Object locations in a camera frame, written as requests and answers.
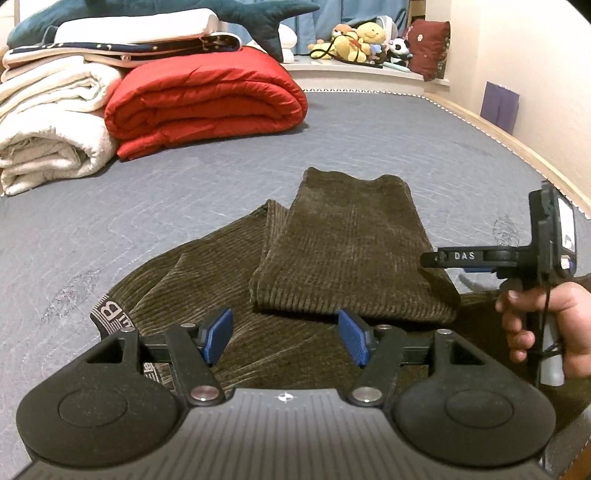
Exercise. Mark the person's right hand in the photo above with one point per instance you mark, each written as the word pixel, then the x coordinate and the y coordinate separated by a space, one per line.
pixel 570 323

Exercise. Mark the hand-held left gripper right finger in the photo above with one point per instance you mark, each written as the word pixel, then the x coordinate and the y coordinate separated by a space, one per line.
pixel 353 337

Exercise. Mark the cream folded blanket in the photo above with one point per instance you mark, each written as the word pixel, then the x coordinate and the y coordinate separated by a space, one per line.
pixel 51 85

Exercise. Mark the yellow plush toy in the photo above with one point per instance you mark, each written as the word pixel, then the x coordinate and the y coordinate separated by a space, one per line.
pixel 364 39

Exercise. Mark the dark star-printed blanket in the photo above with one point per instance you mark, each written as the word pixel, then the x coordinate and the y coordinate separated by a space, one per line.
pixel 120 46

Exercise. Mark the maroon cushion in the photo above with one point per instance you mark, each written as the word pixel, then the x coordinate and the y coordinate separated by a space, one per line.
pixel 429 46

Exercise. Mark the red folded quilt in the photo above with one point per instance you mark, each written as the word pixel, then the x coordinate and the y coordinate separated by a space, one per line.
pixel 203 97

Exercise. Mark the white folded fleece blanket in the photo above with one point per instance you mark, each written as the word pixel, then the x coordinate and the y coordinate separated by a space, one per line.
pixel 51 147

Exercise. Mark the white window ledge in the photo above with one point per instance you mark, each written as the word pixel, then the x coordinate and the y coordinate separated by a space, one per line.
pixel 351 74

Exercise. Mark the white pillow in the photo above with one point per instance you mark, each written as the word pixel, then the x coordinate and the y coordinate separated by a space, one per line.
pixel 134 25

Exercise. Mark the white plush toy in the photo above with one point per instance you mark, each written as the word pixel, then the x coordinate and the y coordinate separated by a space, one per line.
pixel 287 41

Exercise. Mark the brown bear plush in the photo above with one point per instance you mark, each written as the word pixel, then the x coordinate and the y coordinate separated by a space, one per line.
pixel 342 32

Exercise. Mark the purple card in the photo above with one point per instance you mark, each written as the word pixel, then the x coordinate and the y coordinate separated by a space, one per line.
pixel 500 108

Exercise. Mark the teal shark plush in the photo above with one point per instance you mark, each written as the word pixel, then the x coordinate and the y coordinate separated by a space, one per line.
pixel 138 7

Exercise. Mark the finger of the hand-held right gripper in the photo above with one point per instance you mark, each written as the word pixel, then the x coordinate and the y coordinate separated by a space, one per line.
pixel 466 257

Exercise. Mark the panda plush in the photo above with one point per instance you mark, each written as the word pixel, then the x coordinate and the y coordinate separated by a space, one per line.
pixel 399 51

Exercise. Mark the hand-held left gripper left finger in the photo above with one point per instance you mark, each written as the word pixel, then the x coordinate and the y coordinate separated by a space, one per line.
pixel 217 336

